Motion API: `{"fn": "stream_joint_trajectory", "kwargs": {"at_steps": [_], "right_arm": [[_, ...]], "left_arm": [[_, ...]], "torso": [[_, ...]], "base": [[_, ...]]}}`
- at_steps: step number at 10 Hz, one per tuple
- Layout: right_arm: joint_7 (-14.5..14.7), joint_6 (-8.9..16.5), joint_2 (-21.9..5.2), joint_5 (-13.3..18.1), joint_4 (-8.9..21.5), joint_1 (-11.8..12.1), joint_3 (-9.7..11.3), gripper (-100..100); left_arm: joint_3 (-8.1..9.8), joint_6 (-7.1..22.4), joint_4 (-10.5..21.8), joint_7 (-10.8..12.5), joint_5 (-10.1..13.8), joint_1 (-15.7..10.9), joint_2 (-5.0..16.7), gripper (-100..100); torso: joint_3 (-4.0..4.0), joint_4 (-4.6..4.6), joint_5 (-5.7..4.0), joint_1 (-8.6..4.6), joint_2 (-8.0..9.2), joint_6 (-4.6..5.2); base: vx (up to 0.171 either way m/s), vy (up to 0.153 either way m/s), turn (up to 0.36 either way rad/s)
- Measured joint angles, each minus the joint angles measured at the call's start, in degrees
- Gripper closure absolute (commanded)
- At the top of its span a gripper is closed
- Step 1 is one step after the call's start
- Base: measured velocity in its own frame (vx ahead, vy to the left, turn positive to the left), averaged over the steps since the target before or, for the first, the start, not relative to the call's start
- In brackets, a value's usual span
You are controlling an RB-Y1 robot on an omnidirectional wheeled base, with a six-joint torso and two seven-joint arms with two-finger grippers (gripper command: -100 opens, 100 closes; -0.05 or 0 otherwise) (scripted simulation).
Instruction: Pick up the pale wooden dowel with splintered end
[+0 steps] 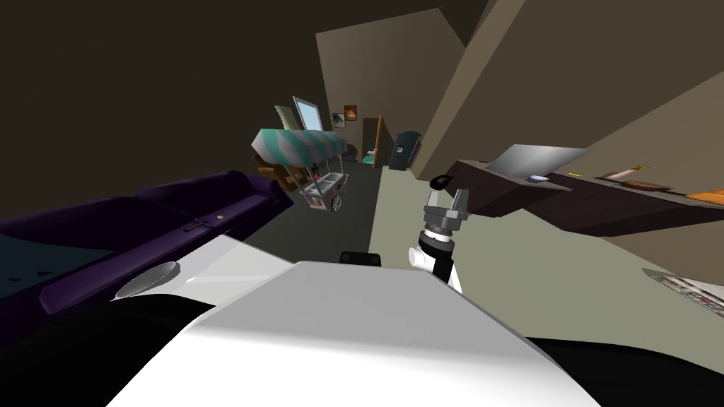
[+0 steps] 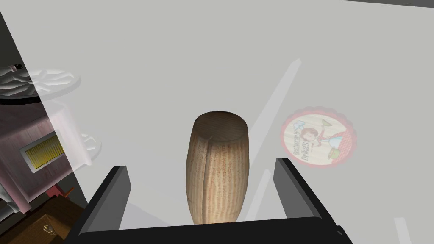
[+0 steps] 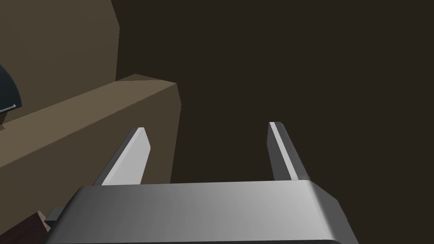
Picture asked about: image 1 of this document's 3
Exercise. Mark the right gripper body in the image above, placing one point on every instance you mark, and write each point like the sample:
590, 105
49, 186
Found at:
444, 217

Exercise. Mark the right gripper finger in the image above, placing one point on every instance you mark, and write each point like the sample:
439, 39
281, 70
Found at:
461, 202
434, 199

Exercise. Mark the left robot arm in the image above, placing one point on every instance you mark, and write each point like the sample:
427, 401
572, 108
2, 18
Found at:
68, 362

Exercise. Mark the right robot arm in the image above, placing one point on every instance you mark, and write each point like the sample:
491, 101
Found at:
438, 257

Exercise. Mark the dark grey refrigerator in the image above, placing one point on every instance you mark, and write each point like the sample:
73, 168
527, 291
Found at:
404, 151

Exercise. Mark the white and blue bowl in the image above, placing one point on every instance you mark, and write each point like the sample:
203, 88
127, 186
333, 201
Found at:
538, 178

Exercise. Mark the brown door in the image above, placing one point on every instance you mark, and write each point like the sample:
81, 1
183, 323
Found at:
373, 141

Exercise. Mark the dark brown counter cabinet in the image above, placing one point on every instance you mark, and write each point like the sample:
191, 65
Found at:
588, 209

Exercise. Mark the cart with striped awning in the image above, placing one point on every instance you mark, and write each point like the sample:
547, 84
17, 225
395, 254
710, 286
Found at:
308, 152

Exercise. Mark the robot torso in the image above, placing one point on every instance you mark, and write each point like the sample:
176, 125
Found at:
362, 328

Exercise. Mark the window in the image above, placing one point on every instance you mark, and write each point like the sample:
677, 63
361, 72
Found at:
309, 115

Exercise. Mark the brown armchair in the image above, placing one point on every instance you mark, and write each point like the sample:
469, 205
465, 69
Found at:
274, 172

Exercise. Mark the pink rolling pin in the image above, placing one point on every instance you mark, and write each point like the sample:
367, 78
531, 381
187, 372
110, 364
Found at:
622, 173

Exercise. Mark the brown bread loaf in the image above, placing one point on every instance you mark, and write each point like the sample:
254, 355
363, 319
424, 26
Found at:
646, 185

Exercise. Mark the orange flat board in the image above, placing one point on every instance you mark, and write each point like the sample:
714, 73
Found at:
708, 196

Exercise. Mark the patterned rug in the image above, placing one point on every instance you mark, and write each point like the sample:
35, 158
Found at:
693, 291

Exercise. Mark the purple sofa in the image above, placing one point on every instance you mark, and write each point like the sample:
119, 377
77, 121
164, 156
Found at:
141, 226

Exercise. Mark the orange wall picture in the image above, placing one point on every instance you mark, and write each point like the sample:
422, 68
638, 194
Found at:
350, 112

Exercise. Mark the dark green wall picture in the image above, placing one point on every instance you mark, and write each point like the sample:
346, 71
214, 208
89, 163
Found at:
338, 120

